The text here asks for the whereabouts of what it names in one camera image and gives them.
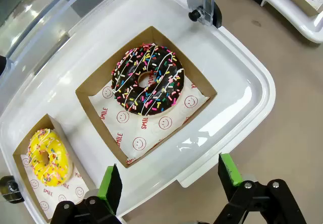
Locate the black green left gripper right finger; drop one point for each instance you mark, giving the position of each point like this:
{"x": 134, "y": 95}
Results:
{"x": 227, "y": 173}

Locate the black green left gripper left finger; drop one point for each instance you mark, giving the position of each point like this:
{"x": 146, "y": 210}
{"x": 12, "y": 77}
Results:
{"x": 111, "y": 188}

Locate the yellow glazed sprinkle donut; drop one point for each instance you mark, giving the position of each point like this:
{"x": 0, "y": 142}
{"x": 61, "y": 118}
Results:
{"x": 58, "y": 143}

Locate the chocolate donut with rainbow sprinkles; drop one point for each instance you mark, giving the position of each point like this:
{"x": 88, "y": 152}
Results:
{"x": 126, "y": 82}

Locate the white display tray with one donut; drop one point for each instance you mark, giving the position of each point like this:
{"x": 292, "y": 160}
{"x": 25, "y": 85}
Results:
{"x": 302, "y": 24}

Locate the black arched lid hinge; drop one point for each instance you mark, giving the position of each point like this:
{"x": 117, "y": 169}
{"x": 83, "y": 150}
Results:
{"x": 217, "y": 14}
{"x": 10, "y": 191}

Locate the white display tray with two donuts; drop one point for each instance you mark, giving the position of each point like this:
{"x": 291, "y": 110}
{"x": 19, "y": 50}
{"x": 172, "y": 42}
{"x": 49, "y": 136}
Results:
{"x": 227, "y": 65}

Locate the clear plastic dome lid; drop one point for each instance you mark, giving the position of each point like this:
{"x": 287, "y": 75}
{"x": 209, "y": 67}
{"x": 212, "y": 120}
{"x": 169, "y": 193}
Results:
{"x": 50, "y": 14}

